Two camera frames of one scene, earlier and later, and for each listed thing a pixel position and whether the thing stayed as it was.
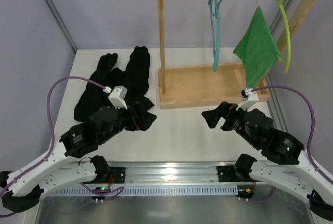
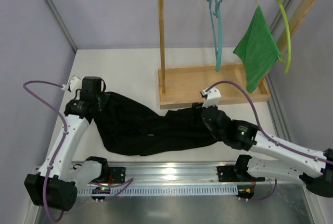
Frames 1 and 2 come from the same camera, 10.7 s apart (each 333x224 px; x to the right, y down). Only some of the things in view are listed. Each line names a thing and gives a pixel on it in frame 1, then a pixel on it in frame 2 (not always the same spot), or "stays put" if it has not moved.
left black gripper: x=133 y=116 to x=101 y=100
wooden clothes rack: x=222 y=84 stays put
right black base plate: x=226 y=173 stays put
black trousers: x=133 y=82 to x=126 y=128
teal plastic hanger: x=215 y=7 stays put
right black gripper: x=228 y=117 to x=196 y=107
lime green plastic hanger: x=285 y=21 stays put
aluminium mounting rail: x=163 y=172 stays put
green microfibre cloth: x=256 y=47 stays put
